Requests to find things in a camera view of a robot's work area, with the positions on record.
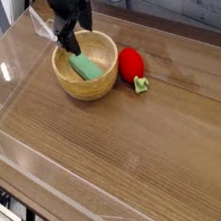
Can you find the green rectangular stick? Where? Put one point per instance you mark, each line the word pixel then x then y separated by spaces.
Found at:
pixel 85 67

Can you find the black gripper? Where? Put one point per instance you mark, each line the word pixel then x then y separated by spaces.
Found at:
pixel 67 14

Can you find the red plush strawberry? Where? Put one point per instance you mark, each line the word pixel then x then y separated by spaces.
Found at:
pixel 131 68

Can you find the clear acrylic tray wall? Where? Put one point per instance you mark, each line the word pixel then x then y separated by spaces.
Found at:
pixel 154 156

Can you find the black table leg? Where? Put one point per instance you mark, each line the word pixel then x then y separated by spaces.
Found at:
pixel 30 216

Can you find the brown wooden bowl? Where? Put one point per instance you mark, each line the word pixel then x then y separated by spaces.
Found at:
pixel 99 48

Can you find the clear acrylic corner bracket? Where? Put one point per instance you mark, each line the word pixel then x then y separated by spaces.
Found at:
pixel 42 28

